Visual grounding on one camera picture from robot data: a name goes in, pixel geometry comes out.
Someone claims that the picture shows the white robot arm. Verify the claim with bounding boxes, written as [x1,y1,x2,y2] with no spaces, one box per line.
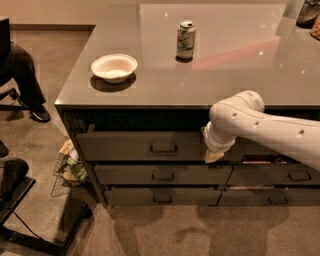
[202,91,320,170]

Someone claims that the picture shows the grey counter cabinet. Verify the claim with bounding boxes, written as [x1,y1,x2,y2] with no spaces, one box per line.
[56,1,320,206]

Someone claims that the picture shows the green white soda can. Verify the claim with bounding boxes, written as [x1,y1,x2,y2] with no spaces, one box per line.
[176,20,196,59]

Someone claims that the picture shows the white paper bowl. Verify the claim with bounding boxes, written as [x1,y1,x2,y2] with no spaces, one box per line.
[91,54,138,84]

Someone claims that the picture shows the snack bag on counter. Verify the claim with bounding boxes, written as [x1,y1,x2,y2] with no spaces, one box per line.
[310,16,320,40]

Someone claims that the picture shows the black shoe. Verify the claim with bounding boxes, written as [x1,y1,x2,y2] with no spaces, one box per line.
[30,105,51,123]

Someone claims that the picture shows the dark object at counter corner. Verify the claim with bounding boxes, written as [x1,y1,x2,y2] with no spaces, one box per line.
[296,0,320,29]

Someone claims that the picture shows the person leg dark trousers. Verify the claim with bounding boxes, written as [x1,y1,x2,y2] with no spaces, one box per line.
[0,43,46,114]

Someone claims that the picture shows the black stand base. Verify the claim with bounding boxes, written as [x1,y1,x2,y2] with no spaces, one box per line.
[0,176,93,256]

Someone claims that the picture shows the wire basket with trash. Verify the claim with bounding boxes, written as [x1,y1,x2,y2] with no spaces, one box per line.
[51,139,88,197]

